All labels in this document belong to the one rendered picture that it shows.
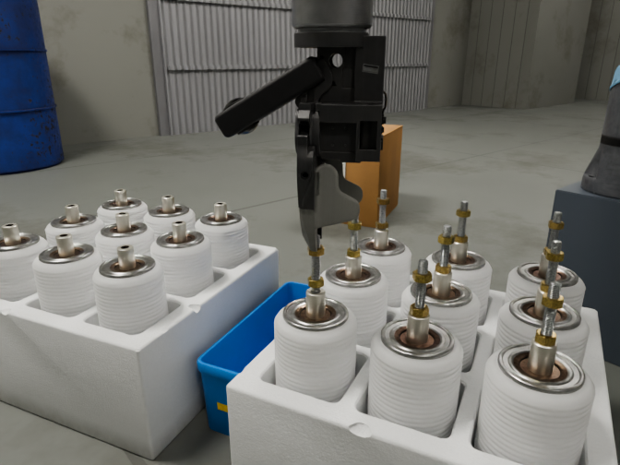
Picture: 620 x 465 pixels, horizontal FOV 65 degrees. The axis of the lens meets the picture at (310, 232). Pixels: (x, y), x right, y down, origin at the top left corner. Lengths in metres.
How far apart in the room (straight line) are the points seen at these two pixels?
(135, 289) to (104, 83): 2.97
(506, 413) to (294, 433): 0.22
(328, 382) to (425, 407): 0.11
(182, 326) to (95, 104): 2.95
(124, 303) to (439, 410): 0.42
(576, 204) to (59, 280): 0.87
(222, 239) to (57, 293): 0.27
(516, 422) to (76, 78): 3.33
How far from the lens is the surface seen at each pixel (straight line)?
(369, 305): 0.64
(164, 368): 0.73
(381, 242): 0.75
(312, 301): 0.55
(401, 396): 0.52
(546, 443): 0.52
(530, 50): 5.98
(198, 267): 0.79
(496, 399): 0.51
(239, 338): 0.82
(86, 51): 3.58
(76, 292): 0.79
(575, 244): 1.02
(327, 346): 0.54
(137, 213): 1.02
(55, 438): 0.87
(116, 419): 0.78
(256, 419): 0.59
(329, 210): 0.48
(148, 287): 0.71
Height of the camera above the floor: 0.53
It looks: 20 degrees down
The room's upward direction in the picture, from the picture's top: straight up
